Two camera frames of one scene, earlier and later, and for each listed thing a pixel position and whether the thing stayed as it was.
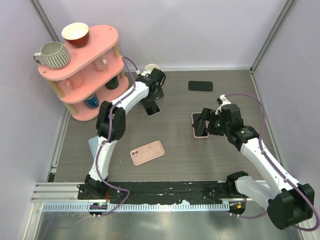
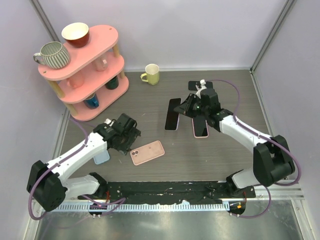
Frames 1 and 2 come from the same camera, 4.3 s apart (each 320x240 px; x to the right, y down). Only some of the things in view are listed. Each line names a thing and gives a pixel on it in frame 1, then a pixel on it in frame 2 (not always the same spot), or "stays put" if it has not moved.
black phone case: x=200 y=86 stays put
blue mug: x=92 y=101 stays put
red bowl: x=76 y=34 stays put
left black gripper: x=159 y=95 → x=125 y=147
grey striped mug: x=54 y=55 stays put
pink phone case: x=147 y=152 stays put
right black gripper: x=212 y=115 → x=185 y=107
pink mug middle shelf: x=76 y=81 stays put
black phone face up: x=151 y=107 → x=172 y=116
